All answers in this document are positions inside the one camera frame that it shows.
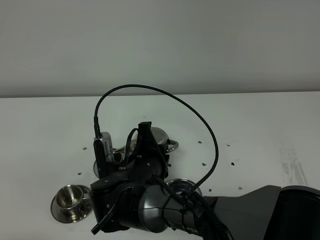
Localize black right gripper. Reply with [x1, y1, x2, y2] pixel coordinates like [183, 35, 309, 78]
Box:
[90, 121, 169, 190]

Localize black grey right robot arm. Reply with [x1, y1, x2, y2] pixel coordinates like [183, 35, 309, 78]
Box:
[89, 122, 320, 240]

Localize far stainless steel teacup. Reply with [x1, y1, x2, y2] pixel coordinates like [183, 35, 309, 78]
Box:
[113, 148, 125, 162]

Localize stainless steel teacup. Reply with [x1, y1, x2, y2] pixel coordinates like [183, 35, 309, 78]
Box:
[113, 148, 125, 162]
[55, 184, 85, 211]

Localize stainless steel teapot saucer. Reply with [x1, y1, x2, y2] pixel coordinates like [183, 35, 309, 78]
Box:
[166, 178, 196, 196]

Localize near stainless steel teacup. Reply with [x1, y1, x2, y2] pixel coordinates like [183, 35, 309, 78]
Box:
[55, 184, 85, 211]

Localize black right camera cable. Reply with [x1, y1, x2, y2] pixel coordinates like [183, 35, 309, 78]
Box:
[93, 83, 236, 240]

